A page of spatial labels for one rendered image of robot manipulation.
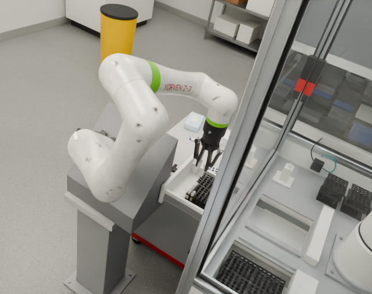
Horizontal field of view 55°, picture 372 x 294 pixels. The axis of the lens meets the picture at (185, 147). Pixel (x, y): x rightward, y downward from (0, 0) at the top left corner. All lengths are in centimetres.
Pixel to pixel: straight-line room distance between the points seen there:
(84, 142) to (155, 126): 44
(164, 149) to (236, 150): 75
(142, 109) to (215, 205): 32
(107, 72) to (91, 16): 401
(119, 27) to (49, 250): 247
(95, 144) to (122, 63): 40
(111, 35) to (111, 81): 308
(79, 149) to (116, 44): 287
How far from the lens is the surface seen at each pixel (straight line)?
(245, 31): 548
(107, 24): 407
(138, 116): 95
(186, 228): 204
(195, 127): 216
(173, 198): 158
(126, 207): 151
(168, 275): 239
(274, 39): 65
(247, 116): 71
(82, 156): 133
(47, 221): 260
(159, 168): 146
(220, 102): 131
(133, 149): 104
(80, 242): 197
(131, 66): 104
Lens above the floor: 201
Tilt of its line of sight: 38 degrees down
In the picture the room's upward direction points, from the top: 14 degrees clockwise
